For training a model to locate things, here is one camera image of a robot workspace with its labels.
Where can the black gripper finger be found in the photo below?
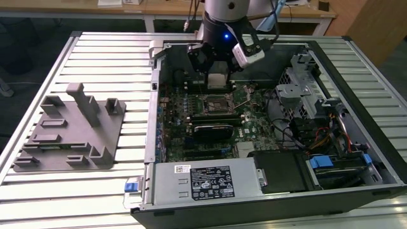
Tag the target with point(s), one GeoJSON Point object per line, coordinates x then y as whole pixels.
{"type": "Point", "coordinates": [234, 65]}
{"type": "Point", "coordinates": [198, 59]}

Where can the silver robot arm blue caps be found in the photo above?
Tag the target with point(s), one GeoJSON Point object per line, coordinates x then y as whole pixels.
{"type": "Point", "coordinates": [225, 9]}

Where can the CPU socket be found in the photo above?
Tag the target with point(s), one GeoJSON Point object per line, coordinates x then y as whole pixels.
{"type": "Point", "coordinates": [216, 101]}

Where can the black RAM slot row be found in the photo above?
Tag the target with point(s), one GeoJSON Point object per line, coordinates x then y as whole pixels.
{"type": "Point", "coordinates": [216, 119]}
{"type": "Point", "coordinates": [194, 88]}

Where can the thin metal locking lever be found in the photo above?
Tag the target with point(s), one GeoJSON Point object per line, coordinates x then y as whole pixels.
{"type": "Point", "coordinates": [229, 109]}

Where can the metal drive cage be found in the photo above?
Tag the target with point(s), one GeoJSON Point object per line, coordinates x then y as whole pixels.
{"type": "Point", "coordinates": [298, 78]}

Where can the black graphics card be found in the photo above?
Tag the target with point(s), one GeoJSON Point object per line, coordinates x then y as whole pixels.
{"type": "Point", "coordinates": [212, 134]}

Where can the white box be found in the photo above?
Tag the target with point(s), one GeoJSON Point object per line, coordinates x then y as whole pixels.
{"type": "Point", "coordinates": [109, 3]}
{"type": "Point", "coordinates": [130, 1]}

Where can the green motherboard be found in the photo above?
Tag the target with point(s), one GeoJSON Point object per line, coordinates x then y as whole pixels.
{"type": "Point", "coordinates": [262, 136]}

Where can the silver chipset heatsink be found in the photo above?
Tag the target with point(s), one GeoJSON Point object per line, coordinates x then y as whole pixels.
{"type": "Point", "coordinates": [245, 149]}

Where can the blue expansion slot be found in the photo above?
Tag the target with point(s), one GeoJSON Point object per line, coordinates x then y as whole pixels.
{"type": "Point", "coordinates": [225, 151]}

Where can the small black box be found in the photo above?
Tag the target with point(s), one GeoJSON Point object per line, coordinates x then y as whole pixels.
{"type": "Point", "coordinates": [324, 6]}

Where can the black expansion slot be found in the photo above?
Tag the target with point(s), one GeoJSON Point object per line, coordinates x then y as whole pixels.
{"type": "Point", "coordinates": [202, 155]}

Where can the grey parts rack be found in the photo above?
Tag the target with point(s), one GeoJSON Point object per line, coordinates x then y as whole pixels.
{"type": "Point", "coordinates": [94, 138]}

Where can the wooden cabinet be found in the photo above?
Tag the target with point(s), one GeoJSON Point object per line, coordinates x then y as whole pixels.
{"type": "Point", "coordinates": [375, 28]}

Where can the black plastic shroud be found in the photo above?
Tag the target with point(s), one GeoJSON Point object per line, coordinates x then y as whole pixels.
{"type": "Point", "coordinates": [278, 171]}

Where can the hard disk in blue carrier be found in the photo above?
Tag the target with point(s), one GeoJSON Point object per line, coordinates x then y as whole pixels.
{"type": "Point", "coordinates": [320, 163]}

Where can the silver power supply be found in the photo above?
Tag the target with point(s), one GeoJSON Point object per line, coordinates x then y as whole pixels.
{"type": "Point", "coordinates": [168, 181]}

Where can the green RAM stick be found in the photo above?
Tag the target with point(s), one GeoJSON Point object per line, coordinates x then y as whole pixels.
{"type": "Point", "coordinates": [53, 146]}

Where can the grey stand foot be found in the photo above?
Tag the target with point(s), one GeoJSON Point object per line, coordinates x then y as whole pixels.
{"type": "Point", "coordinates": [5, 89]}

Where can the black open PC case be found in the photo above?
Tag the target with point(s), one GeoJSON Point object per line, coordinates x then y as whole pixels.
{"type": "Point", "coordinates": [253, 214]}

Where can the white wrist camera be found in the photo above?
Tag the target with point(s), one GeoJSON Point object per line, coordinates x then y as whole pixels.
{"type": "Point", "coordinates": [249, 55]}

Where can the wooden desk white frame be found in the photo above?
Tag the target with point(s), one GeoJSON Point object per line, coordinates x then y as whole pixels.
{"type": "Point", "coordinates": [104, 10]}

